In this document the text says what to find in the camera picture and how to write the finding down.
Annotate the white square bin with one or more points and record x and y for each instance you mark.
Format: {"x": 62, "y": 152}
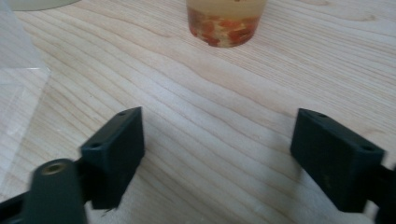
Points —
{"x": 40, "y": 3}

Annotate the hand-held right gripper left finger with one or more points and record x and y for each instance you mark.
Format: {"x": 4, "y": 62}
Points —
{"x": 115, "y": 155}

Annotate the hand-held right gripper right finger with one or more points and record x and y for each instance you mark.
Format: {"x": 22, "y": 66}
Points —
{"x": 333, "y": 165}

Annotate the clear plastic cup with food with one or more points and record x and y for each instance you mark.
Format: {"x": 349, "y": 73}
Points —
{"x": 224, "y": 28}

